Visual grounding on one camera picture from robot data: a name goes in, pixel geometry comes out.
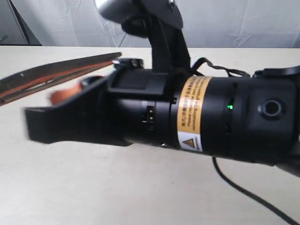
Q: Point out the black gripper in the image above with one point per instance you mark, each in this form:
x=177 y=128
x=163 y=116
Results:
x=131 y=105

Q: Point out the dark lid with orange valve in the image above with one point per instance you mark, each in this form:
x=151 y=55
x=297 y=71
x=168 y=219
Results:
x=36 y=79

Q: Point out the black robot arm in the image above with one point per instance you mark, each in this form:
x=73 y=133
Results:
x=248 y=119

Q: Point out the white backdrop curtain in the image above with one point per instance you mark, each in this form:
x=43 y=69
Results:
x=207 y=24

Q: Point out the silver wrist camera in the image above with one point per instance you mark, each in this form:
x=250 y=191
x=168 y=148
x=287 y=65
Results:
x=159 y=21

